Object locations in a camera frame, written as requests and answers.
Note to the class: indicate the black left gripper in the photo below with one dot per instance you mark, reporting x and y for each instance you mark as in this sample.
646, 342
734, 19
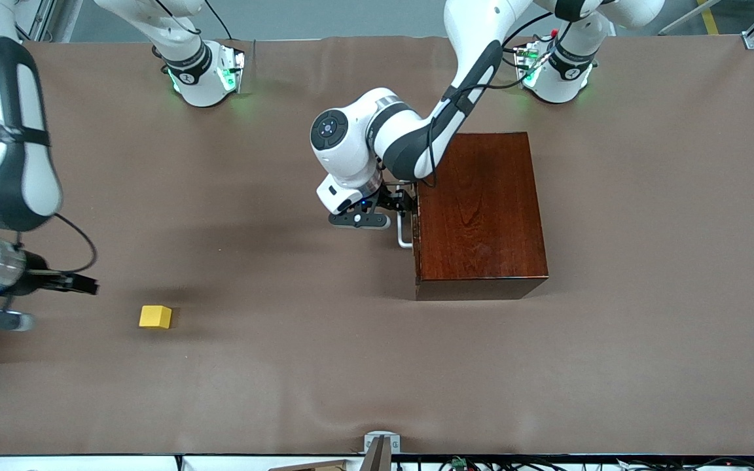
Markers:
393, 197

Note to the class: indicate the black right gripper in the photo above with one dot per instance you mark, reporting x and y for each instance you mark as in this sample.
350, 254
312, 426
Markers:
42, 281

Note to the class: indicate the yellow block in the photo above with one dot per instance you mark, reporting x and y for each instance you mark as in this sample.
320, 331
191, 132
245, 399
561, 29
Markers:
154, 316

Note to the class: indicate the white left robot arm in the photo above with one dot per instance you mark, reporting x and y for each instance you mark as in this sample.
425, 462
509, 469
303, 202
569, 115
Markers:
351, 150

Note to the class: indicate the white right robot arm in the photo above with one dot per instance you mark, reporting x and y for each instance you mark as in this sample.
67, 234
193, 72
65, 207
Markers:
23, 163

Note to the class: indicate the dark brown wooden cabinet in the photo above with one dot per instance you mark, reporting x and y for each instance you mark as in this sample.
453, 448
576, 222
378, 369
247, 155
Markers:
482, 209

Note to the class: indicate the brown table cover mat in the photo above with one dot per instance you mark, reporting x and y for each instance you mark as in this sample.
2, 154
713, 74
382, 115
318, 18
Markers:
285, 366

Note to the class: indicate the light wooden board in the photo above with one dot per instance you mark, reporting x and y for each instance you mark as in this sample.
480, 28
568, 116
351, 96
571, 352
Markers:
324, 466

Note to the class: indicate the metal bracket with beam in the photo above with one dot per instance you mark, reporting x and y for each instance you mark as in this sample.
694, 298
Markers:
370, 441

